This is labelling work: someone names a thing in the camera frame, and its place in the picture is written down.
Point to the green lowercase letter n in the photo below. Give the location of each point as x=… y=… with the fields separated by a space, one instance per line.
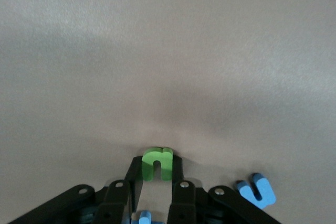
x=149 y=166

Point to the blue lowercase letter t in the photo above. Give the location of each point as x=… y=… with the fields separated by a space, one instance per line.
x=144 y=217

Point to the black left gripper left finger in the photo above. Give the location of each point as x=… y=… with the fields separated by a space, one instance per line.
x=115 y=197

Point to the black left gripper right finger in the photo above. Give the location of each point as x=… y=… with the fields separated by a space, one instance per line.
x=189 y=197

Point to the blue lowercase letter m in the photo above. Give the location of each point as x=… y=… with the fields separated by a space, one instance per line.
x=265 y=195

